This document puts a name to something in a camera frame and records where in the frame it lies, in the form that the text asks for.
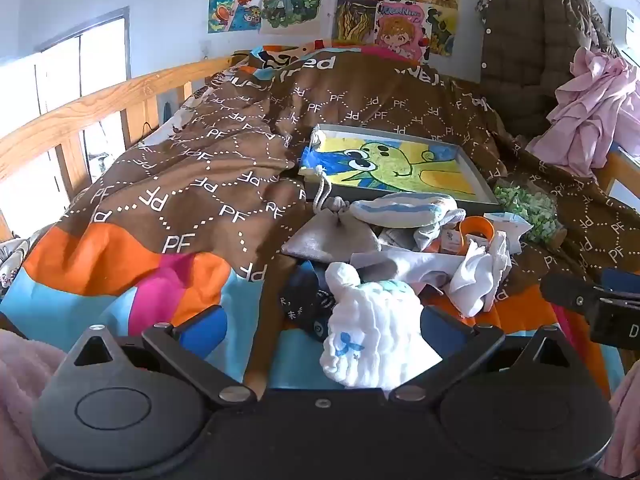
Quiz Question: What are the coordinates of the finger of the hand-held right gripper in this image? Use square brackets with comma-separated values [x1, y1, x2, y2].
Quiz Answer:
[540, 269, 640, 317]

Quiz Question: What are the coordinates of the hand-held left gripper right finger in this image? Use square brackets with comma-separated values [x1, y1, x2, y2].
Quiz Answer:
[389, 306, 583, 405]

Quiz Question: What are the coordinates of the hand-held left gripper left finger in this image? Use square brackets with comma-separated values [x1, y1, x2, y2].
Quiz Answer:
[60, 305, 257, 407]

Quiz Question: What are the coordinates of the white sock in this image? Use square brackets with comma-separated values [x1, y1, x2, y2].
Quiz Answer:
[447, 235, 513, 318]

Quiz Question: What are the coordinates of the white gauze cloth blue print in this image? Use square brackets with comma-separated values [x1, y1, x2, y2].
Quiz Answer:
[320, 262, 443, 391]

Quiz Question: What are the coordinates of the light grey sock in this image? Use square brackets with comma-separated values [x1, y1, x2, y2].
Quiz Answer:
[350, 250, 468, 286]

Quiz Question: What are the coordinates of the dark blue sock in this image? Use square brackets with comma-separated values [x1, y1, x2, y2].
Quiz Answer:
[280, 260, 341, 343]

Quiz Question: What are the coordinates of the striped pastel sock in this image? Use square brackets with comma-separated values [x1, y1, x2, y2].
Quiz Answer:
[350, 192, 458, 228]

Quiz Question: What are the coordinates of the grey drawstring pouch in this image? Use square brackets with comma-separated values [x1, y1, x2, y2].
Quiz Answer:
[280, 165, 381, 263]

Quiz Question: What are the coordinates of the grey box with painted bottom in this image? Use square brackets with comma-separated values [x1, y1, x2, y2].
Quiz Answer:
[298, 124, 503, 213]

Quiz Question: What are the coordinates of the orange and white medicine box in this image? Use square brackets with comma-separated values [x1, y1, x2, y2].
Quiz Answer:
[432, 227, 468, 256]

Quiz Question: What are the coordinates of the crumpled white and blue carton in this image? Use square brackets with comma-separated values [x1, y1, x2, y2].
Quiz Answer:
[482, 212, 533, 253]

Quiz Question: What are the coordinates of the bag of green pellets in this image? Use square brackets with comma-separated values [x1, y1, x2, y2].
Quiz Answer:
[492, 180, 561, 246]

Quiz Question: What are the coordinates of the wooden bed end board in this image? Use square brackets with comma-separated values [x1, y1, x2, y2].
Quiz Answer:
[595, 150, 640, 201]

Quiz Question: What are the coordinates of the brown printed blanket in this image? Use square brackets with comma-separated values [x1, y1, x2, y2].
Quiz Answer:
[0, 42, 640, 396]

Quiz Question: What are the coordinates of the pink cloth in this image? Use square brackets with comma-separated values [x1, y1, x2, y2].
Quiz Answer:
[525, 47, 640, 178]

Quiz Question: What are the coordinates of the pink fleece garment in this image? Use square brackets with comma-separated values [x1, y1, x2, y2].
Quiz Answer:
[0, 327, 640, 480]

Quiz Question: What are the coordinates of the brown quilted jacket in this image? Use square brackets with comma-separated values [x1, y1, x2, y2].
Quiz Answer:
[475, 0, 621, 138]

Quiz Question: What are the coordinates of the white air conditioner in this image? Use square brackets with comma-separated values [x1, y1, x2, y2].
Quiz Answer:
[607, 5, 640, 56]

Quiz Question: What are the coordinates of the window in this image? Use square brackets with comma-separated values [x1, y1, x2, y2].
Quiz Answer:
[0, 7, 133, 211]

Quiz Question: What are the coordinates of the wooden bed rail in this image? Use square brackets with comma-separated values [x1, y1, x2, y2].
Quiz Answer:
[0, 55, 236, 241]

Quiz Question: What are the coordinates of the black and yellow wall poster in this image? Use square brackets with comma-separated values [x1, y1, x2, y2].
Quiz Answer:
[425, 5, 458, 56]

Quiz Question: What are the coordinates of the pink blond child wall poster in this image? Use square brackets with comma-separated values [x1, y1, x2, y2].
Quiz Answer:
[375, 0, 431, 63]

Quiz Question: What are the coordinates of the dark swirly wall poster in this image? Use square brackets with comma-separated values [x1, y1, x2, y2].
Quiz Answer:
[335, 0, 403, 43]

